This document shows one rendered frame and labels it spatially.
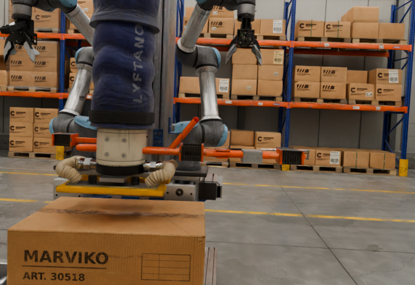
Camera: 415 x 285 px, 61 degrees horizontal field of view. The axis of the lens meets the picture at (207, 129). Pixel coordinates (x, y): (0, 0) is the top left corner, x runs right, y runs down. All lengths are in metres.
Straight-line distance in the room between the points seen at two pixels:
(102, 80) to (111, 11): 0.22
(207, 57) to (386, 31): 7.70
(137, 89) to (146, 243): 0.49
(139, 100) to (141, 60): 0.13
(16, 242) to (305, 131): 9.04
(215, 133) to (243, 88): 6.63
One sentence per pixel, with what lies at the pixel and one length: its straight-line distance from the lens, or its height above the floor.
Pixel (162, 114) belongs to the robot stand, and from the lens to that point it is 1.85.
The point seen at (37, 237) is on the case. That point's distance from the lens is 1.22.
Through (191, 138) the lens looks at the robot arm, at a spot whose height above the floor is 1.19.
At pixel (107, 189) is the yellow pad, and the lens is 1.16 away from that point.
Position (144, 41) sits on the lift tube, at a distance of 1.21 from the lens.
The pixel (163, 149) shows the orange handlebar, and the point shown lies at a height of 1.18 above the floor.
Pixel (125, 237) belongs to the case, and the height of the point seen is 0.93.
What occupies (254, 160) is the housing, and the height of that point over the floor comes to 1.16.
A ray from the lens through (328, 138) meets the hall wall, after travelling 10.03.
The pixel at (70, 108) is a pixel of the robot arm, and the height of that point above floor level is 1.31.
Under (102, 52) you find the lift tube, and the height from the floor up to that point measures 1.50.
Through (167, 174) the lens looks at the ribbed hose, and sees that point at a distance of 1.16.
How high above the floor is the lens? 1.32
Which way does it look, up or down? 3 degrees down
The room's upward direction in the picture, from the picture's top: 2 degrees clockwise
